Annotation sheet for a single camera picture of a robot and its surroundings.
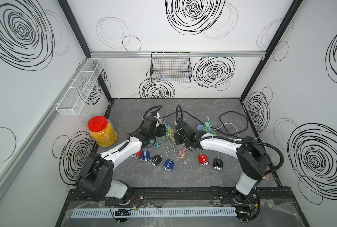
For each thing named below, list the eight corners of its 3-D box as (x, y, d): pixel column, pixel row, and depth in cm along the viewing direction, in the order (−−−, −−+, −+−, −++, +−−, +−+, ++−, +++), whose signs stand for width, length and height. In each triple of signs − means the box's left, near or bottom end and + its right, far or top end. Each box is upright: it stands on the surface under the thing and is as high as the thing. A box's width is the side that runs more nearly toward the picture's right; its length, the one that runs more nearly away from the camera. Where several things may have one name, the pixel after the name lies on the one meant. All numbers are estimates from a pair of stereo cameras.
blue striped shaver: (162, 168, 85) (162, 166, 83) (167, 159, 89) (167, 157, 86) (170, 173, 84) (170, 171, 81) (175, 164, 87) (175, 162, 85)
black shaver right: (213, 169, 85) (214, 167, 83) (213, 159, 89) (214, 157, 87) (221, 171, 85) (223, 169, 82) (221, 160, 89) (222, 159, 86)
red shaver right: (199, 166, 86) (200, 164, 84) (198, 156, 90) (198, 154, 88) (208, 166, 86) (209, 164, 84) (206, 156, 90) (207, 154, 88)
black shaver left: (148, 162, 87) (148, 161, 85) (155, 154, 90) (155, 152, 88) (156, 168, 85) (155, 166, 83) (162, 159, 88) (162, 157, 86)
